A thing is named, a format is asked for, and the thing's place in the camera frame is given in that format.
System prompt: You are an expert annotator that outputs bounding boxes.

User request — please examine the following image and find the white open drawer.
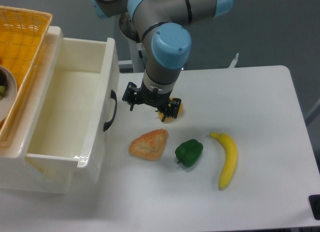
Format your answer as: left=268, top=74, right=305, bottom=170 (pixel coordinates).
left=26, top=38, right=119, bottom=171

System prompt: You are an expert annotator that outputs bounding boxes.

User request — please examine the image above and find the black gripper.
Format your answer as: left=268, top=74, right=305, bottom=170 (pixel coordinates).
left=121, top=81, right=183, bottom=122

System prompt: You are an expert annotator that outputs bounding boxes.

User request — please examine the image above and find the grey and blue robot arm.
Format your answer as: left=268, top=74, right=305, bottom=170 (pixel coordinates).
left=91, top=0, right=234, bottom=118

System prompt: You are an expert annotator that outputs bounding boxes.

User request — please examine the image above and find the white drawer cabinet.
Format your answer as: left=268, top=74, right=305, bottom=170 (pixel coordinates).
left=0, top=27, right=120, bottom=193

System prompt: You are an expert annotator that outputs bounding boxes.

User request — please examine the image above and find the green bell pepper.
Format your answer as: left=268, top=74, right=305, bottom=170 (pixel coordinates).
left=175, top=139, right=204, bottom=168

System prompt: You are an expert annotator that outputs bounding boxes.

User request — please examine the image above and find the orange fruit under gripper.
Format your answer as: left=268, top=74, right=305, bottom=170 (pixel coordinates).
left=158, top=97, right=185, bottom=122

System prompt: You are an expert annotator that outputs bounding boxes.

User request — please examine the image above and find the black object at table edge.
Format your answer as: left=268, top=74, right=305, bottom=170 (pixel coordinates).
left=308, top=194, right=320, bottom=220

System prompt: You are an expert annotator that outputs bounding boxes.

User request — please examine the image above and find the yellow banana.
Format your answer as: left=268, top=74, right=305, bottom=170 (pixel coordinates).
left=209, top=132, right=238, bottom=190

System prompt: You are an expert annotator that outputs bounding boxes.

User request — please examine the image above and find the yellow woven basket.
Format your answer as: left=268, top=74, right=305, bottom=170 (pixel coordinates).
left=0, top=6, right=53, bottom=143

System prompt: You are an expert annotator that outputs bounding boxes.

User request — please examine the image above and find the black drawer handle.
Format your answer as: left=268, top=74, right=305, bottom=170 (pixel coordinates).
left=103, top=89, right=118, bottom=132

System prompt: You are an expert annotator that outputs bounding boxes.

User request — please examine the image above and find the triangular golden pastry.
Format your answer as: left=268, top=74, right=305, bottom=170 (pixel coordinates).
left=128, top=129, right=168, bottom=161

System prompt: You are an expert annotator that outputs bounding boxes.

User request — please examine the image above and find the white bowl with food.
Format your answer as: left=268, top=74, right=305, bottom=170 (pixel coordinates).
left=0, top=66, right=18, bottom=124

